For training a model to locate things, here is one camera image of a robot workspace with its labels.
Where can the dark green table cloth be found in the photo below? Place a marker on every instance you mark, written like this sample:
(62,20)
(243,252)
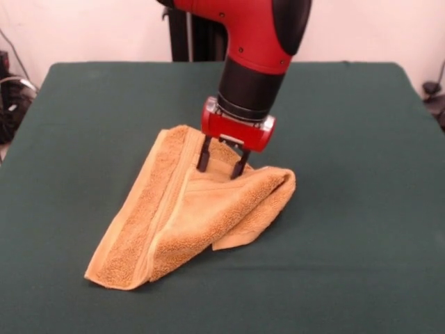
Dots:
(347,226)

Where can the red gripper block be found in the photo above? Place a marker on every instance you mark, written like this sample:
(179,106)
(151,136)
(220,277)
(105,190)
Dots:
(240,132)

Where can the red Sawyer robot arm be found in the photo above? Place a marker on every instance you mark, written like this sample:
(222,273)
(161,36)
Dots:
(253,35)

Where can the tan terry towel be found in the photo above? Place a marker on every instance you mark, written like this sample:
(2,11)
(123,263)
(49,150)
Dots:
(208,215)

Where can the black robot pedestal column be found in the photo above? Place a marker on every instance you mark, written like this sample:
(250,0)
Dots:
(180,38)

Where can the dark stand base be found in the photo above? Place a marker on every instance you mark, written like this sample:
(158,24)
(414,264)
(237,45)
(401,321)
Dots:
(14,111)
(431,87)

